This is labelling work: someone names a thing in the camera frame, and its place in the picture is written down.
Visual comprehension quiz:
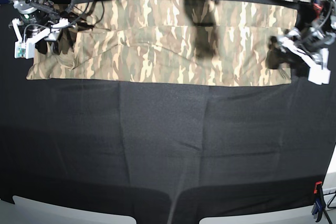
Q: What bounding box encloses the orange black clamp bottom right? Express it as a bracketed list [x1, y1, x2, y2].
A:
[312, 181, 326, 222]

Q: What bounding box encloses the black table cloth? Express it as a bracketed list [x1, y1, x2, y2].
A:
[1, 4, 335, 223]

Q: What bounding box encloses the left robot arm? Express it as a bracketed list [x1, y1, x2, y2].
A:
[267, 0, 335, 85]

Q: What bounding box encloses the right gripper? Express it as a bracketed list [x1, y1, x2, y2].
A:
[10, 18, 70, 59]

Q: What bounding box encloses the camouflage t-shirt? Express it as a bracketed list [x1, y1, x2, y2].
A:
[27, 0, 297, 87]

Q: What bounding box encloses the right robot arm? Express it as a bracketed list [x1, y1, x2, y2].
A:
[8, 0, 69, 59]

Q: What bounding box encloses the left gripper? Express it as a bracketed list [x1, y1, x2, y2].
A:
[266, 28, 331, 85]

